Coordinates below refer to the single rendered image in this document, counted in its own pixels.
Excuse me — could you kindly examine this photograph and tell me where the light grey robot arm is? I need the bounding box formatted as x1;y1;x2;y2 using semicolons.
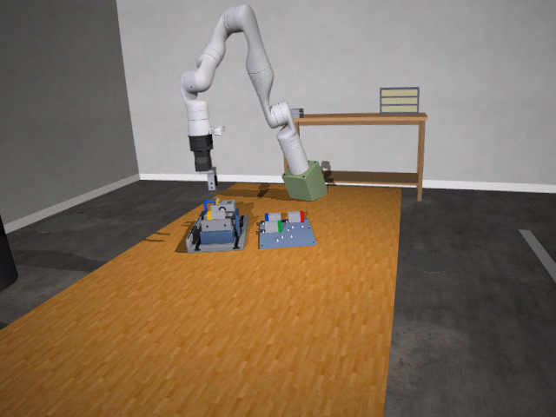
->
179;4;309;175

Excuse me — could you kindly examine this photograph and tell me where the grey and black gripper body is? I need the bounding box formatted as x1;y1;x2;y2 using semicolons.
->
188;119;225;172

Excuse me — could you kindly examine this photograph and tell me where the grey metal blank with green end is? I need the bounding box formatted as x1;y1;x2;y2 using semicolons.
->
265;220;282;233

